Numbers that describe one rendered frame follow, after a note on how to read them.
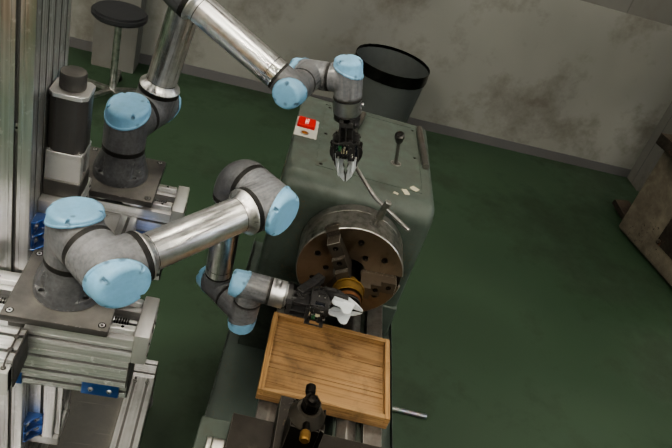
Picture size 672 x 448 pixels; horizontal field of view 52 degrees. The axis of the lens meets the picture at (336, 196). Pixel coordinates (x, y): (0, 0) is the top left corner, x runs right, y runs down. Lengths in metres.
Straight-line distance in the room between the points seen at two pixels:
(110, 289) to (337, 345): 0.85
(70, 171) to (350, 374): 0.93
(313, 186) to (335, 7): 3.25
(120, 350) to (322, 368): 0.59
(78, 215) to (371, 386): 0.95
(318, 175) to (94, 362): 0.83
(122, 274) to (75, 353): 0.36
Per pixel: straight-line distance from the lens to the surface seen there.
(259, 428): 1.69
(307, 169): 2.06
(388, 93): 4.65
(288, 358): 1.97
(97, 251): 1.43
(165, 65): 1.95
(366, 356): 2.06
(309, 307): 1.81
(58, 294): 1.58
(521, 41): 5.50
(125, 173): 1.96
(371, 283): 1.96
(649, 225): 5.22
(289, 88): 1.63
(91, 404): 2.66
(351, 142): 1.79
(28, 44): 1.51
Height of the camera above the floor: 2.29
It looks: 32 degrees down
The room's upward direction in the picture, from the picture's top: 18 degrees clockwise
